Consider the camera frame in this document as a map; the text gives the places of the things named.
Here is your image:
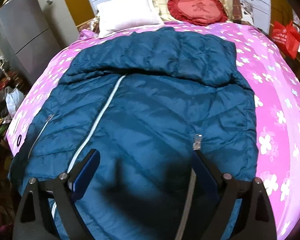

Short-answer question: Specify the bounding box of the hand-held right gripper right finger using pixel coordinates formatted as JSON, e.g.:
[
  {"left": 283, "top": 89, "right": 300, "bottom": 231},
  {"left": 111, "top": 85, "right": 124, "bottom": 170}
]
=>
[{"left": 174, "top": 150, "right": 277, "bottom": 240}]

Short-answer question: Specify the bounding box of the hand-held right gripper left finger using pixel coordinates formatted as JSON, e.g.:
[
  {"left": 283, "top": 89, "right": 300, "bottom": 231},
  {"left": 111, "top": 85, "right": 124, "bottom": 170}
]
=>
[{"left": 12, "top": 148, "right": 101, "bottom": 240}]

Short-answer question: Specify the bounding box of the teal puffer jacket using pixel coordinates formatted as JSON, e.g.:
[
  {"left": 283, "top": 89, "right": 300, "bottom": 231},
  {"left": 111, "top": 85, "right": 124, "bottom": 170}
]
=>
[{"left": 8, "top": 27, "right": 259, "bottom": 240}]

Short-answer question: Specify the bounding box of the pink floral bed sheet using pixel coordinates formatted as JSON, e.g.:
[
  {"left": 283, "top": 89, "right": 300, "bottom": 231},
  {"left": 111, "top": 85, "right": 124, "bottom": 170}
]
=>
[{"left": 5, "top": 20, "right": 300, "bottom": 238}]

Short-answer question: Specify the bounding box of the white plastic bag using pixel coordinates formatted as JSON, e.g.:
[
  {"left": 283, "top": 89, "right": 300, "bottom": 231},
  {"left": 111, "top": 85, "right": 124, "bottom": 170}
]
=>
[{"left": 5, "top": 86, "right": 25, "bottom": 118}]

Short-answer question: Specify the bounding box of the grey refrigerator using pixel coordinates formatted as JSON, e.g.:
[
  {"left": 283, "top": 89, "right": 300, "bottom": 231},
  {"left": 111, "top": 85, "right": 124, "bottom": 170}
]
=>
[{"left": 0, "top": 0, "right": 79, "bottom": 87}]

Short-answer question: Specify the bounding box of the brown floral cloth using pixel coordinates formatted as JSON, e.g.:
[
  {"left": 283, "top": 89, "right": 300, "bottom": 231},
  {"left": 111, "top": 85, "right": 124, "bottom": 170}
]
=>
[{"left": 76, "top": 15, "right": 102, "bottom": 37}]

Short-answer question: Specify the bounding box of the red shopping bag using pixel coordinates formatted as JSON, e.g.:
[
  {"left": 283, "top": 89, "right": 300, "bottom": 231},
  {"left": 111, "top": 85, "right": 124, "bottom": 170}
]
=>
[{"left": 271, "top": 20, "right": 300, "bottom": 60}]

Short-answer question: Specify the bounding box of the red heart-shaped cushion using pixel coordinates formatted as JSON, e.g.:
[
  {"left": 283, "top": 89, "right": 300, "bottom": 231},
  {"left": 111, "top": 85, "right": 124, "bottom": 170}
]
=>
[{"left": 167, "top": 0, "right": 228, "bottom": 26}]

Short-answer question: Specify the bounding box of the white pillow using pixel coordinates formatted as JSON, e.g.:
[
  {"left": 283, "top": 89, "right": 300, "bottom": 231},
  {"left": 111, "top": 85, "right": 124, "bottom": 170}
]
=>
[{"left": 96, "top": 0, "right": 165, "bottom": 38}]

